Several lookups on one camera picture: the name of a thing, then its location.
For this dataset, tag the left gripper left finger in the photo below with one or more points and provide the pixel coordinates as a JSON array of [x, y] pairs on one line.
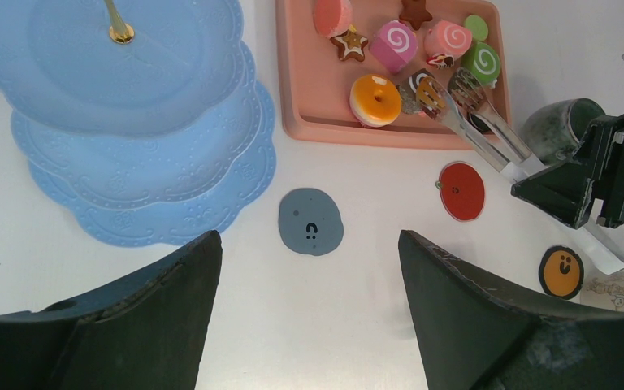
[[144, 330]]

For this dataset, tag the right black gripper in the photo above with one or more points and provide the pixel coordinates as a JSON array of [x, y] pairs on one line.
[[567, 190]]

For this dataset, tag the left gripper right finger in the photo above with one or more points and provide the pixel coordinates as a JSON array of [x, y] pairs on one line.
[[477, 330]]

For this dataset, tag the metal serving tongs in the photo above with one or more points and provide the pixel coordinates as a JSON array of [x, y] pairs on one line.
[[505, 151]]

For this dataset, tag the dark green ceramic mug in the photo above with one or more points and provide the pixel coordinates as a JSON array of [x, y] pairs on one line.
[[553, 132]]

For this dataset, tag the blue three-tier cake stand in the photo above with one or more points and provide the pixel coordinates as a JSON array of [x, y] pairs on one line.
[[145, 119]]

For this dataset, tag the orange round coaster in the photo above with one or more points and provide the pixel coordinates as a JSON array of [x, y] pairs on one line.
[[561, 272]]

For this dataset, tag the red round coaster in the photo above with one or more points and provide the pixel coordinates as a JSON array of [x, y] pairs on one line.
[[462, 191]]

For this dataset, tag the black round cookie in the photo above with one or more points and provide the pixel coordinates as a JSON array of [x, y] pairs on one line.
[[480, 122]]

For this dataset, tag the floral mug green inside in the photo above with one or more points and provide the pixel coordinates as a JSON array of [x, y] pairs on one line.
[[604, 291]]

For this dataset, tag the green swirl roll cake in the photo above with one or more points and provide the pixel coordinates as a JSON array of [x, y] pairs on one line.
[[483, 62]]

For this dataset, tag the small strawberry pastry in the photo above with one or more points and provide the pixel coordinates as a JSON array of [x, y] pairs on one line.
[[441, 61]]

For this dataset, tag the green round macaron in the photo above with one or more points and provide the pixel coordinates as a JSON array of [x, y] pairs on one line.
[[477, 26]]

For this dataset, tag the blue-grey round coaster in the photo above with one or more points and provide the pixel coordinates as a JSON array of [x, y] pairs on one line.
[[310, 222]]

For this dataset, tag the light pink swirl roll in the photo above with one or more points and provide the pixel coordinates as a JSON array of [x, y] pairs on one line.
[[447, 38]]

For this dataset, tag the orange glazed donut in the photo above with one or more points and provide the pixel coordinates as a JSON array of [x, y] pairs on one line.
[[375, 101]]

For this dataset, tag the pink swirl roll cake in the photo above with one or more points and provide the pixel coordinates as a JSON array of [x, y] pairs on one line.
[[395, 45]]

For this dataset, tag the brown star cookie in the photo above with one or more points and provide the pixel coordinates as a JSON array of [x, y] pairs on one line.
[[414, 13]]

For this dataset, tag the pink dessert tray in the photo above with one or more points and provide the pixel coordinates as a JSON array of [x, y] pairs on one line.
[[315, 85]]

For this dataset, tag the iced star cookie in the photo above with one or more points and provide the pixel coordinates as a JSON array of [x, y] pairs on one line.
[[350, 46]]

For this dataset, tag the pink cake slice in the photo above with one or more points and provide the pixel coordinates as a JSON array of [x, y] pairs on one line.
[[332, 17]]

